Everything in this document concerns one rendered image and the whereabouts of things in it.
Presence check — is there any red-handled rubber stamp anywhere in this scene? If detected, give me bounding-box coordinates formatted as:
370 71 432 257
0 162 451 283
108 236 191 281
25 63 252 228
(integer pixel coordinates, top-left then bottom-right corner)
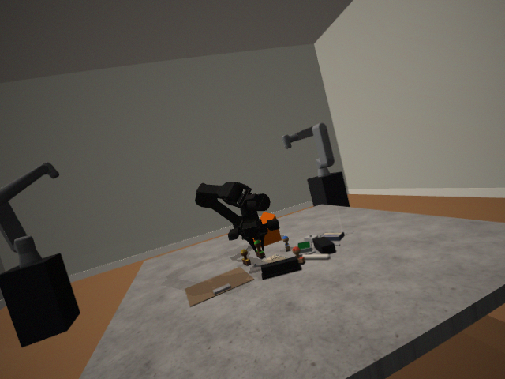
293 247 305 265

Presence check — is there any yellow rubber stamp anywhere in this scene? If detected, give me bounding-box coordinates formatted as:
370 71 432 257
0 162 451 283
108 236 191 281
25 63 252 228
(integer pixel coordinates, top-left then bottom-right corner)
241 249 251 266

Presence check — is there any beige taped card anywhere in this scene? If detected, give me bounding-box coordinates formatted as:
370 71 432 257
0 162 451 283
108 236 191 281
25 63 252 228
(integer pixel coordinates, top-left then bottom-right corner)
262 253 290 263

